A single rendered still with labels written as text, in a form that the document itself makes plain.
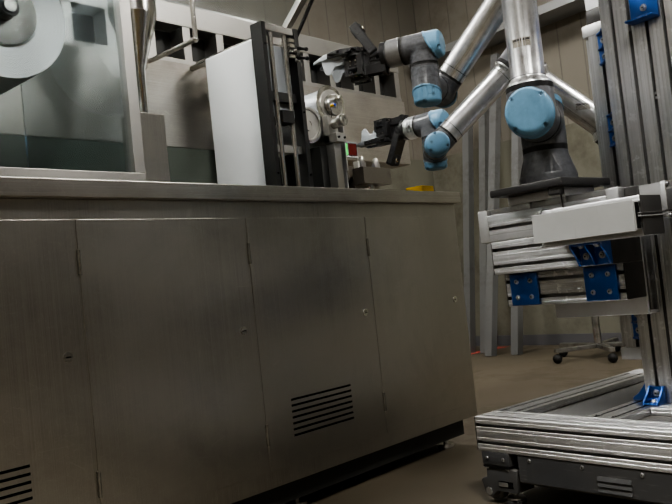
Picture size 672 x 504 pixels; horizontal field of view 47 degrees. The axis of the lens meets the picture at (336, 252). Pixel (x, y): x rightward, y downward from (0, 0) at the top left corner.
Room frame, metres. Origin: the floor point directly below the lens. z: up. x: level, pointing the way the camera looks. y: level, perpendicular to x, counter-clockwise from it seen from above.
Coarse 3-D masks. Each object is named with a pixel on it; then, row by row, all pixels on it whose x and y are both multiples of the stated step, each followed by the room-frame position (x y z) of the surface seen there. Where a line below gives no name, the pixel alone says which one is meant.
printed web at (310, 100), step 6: (306, 96) 2.76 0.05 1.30; (312, 96) 2.73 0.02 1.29; (306, 102) 2.74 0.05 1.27; (312, 102) 2.71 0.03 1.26; (312, 108) 2.71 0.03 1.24; (318, 114) 2.70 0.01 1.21; (276, 126) 2.67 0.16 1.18; (282, 126) 2.65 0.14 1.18; (288, 126) 2.63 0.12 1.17; (276, 132) 2.67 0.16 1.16; (282, 132) 2.65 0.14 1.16; (288, 132) 2.64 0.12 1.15; (288, 138) 2.65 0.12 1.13; (318, 138) 2.68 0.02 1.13; (288, 144) 2.68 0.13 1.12
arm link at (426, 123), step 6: (420, 114) 2.54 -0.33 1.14; (426, 114) 2.51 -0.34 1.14; (432, 114) 2.49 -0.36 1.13; (438, 114) 2.48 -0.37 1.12; (444, 114) 2.50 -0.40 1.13; (414, 120) 2.54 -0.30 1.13; (420, 120) 2.52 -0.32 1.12; (426, 120) 2.51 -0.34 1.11; (432, 120) 2.49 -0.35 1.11; (438, 120) 2.48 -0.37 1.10; (414, 126) 2.54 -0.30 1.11; (420, 126) 2.52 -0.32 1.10; (426, 126) 2.51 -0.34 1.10; (432, 126) 2.50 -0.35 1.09; (438, 126) 2.49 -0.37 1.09; (414, 132) 2.55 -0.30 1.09; (420, 132) 2.54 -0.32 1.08; (426, 132) 2.51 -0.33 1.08; (432, 132) 2.50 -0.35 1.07
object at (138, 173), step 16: (128, 0) 1.87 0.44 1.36; (128, 16) 1.87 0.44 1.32; (128, 32) 1.87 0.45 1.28; (128, 48) 1.86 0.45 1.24; (128, 64) 1.86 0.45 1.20; (128, 80) 1.86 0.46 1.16; (128, 96) 1.85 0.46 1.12; (128, 112) 1.86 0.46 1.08; (128, 128) 1.86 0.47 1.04; (144, 160) 1.88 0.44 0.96; (16, 176) 1.63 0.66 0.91; (32, 176) 1.66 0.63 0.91; (48, 176) 1.69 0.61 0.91; (64, 176) 1.72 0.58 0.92; (80, 176) 1.74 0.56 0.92; (96, 176) 1.77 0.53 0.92; (112, 176) 1.81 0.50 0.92; (128, 176) 1.84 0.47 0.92; (144, 176) 1.87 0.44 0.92
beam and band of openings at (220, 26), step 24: (168, 24) 2.66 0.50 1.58; (216, 24) 2.81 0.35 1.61; (240, 24) 2.90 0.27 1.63; (168, 48) 2.73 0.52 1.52; (192, 48) 2.81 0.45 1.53; (216, 48) 2.81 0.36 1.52; (312, 48) 3.19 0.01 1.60; (336, 48) 3.30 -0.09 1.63; (312, 72) 3.29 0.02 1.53; (384, 96) 3.53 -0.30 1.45
